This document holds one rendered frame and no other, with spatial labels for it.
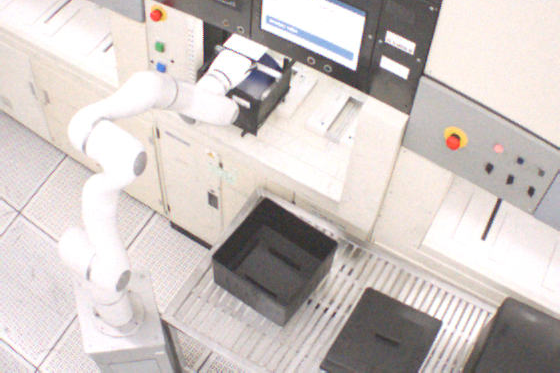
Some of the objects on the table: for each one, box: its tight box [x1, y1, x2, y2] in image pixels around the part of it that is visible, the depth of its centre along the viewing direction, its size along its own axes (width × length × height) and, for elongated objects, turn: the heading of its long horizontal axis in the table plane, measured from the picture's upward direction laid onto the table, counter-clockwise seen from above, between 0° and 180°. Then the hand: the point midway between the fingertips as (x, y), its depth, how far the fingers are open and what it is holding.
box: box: [462, 297, 560, 373], centre depth 190 cm, size 29×29×25 cm
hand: (247, 48), depth 209 cm, fingers closed on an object, 3 cm apart
